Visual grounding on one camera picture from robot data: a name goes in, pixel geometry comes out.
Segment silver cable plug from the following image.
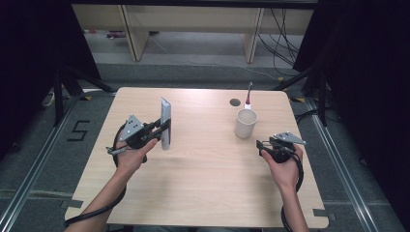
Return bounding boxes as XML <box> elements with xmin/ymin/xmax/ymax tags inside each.
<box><xmin>105</xmin><ymin>145</ymin><xmax>129</xmax><ymax>157</ymax></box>

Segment black floor cable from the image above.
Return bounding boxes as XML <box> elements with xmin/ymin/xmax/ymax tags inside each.
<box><xmin>294</xmin><ymin>108</ymin><xmax>321</xmax><ymax>126</ymax></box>

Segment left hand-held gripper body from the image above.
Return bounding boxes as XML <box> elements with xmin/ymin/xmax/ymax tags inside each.
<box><xmin>119</xmin><ymin>114</ymin><xmax>162</xmax><ymax>150</ymax></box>

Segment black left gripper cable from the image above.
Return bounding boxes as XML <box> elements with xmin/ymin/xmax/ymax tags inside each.
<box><xmin>63</xmin><ymin>121</ymin><xmax>129</xmax><ymax>229</ymax></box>

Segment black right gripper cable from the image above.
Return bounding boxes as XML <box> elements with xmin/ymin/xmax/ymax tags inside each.
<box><xmin>280</xmin><ymin>154</ymin><xmax>305</xmax><ymax>232</ymax></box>

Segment pink toothbrush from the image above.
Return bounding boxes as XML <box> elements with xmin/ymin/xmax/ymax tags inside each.
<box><xmin>245</xmin><ymin>81</ymin><xmax>254</xmax><ymax>110</ymax></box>

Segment metal floor rail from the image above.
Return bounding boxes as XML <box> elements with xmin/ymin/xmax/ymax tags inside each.
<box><xmin>0</xmin><ymin>96</ymin><xmax>82</xmax><ymax>232</ymax></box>
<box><xmin>304</xmin><ymin>96</ymin><xmax>380</xmax><ymax>232</ymax></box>

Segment white toothpaste tube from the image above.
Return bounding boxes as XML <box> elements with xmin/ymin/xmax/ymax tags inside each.
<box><xmin>160</xmin><ymin>97</ymin><xmax>172</xmax><ymax>152</ymax></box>

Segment white cup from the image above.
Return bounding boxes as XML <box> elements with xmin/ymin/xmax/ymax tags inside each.
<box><xmin>233</xmin><ymin>101</ymin><xmax>259</xmax><ymax>140</ymax></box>

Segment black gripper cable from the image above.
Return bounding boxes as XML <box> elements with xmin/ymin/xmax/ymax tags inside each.
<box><xmin>63</xmin><ymin>121</ymin><xmax>129</xmax><ymax>229</ymax></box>
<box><xmin>280</xmin><ymin>154</ymin><xmax>305</xmax><ymax>232</ymax></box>

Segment black curtain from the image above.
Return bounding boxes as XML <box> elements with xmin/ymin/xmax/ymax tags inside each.
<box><xmin>0</xmin><ymin>0</ymin><xmax>102</xmax><ymax>162</ymax></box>
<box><xmin>292</xmin><ymin>0</ymin><xmax>410</xmax><ymax>223</ymax></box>

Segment black metal stand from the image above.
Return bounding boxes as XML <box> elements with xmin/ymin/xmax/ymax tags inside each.
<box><xmin>52</xmin><ymin>63</ymin><xmax>116</xmax><ymax>128</ymax></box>
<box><xmin>273</xmin><ymin>63</ymin><xmax>331</xmax><ymax>128</ymax></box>

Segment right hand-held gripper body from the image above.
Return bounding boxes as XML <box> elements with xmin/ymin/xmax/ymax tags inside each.
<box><xmin>267</xmin><ymin>130</ymin><xmax>308</xmax><ymax>163</ymax></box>

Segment black hanging cables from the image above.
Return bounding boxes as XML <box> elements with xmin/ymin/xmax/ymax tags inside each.
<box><xmin>256</xmin><ymin>8</ymin><xmax>302</xmax><ymax>77</ymax></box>

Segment beige wooden desk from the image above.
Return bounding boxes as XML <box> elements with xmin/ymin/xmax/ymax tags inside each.
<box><xmin>71</xmin><ymin>3</ymin><xmax>315</xmax><ymax>64</ymax></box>

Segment person's left hand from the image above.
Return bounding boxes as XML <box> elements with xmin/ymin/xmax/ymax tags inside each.
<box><xmin>115</xmin><ymin>138</ymin><xmax>159</xmax><ymax>177</ymax></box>

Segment person's right hand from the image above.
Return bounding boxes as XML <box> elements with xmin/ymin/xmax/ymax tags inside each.
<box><xmin>260</xmin><ymin>144</ymin><xmax>305</xmax><ymax>192</ymax></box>

